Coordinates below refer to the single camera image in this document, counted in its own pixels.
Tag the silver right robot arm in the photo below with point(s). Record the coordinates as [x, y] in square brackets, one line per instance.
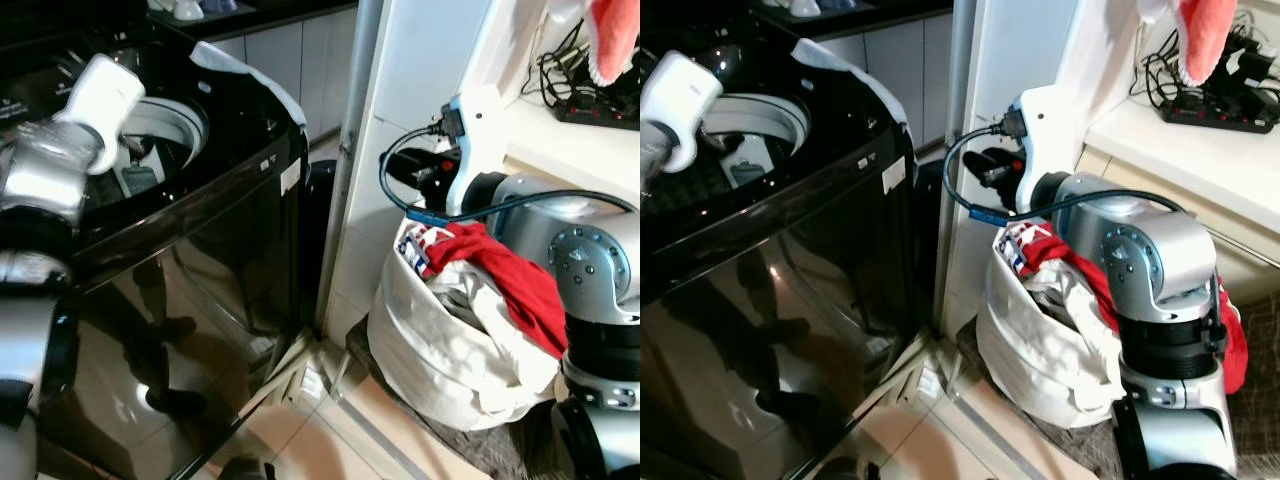
[1150, 250]
[590, 250]

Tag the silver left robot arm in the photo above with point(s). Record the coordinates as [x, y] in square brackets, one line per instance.
[652, 150]
[38, 175]

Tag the black top-load washing machine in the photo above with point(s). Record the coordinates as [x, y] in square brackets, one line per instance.
[800, 300]
[210, 300]

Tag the red white blue patterned cloth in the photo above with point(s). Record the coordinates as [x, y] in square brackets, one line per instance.
[1018, 246]
[415, 248]

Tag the grey metal pole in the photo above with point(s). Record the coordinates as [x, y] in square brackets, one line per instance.
[955, 100]

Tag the white washer sticker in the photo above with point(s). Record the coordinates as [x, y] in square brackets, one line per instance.
[291, 176]
[894, 175]

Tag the red garment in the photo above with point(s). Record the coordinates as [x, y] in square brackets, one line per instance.
[1072, 252]
[522, 280]

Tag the grey white garment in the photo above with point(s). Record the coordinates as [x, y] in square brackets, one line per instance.
[1055, 292]
[465, 290]

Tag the black power strip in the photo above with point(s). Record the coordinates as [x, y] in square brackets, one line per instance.
[1220, 110]
[600, 108]

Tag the small white cup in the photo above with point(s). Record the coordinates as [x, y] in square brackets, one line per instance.
[805, 7]
[188, 9]

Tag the red and white hanging towel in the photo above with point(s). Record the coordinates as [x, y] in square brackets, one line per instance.
[1205, 30]
[615, 30]

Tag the white fabric laundry bag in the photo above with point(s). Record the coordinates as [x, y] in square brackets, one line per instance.
[1040, 370]
[440, 370]

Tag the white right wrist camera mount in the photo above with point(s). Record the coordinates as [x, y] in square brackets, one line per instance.
[1045, 130]
[480, 130]

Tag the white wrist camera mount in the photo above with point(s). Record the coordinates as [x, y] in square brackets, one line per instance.
[480, 130]
[1045, 130]
[682, 95]
[105, 98]

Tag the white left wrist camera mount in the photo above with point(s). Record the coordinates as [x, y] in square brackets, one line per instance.
[682, 95]
[105, 98]

